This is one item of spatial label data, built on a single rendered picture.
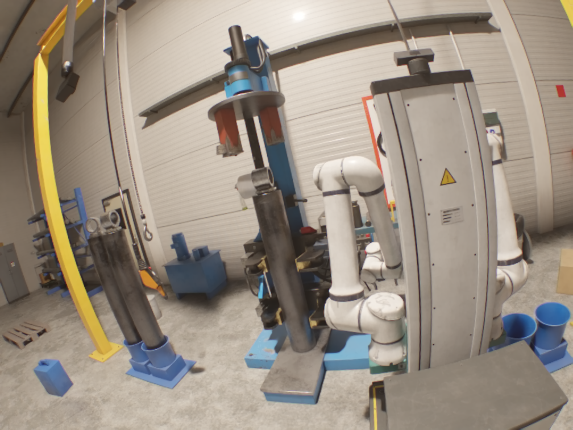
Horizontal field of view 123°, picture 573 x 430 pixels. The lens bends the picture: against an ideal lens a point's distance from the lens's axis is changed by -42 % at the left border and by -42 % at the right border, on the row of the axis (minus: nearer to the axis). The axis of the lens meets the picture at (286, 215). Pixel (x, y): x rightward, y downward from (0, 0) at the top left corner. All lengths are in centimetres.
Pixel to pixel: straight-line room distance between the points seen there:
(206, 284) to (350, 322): 323
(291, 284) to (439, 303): 125
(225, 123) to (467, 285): 160
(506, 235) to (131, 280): 255
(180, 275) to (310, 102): 330
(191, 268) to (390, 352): 348
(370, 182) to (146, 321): 214
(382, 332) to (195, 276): 346
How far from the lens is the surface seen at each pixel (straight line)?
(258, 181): 185
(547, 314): 233
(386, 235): 119
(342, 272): 110
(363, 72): 395
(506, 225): 128
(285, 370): 217
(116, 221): 249
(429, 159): 83
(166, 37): 572
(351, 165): 104
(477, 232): 93
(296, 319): 210
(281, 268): 192
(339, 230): 107
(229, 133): 179
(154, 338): 261
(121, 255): 238
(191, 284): 434
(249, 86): 198
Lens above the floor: 156
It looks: 8 degrees down
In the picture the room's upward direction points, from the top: 13 degrees counter-clockwise
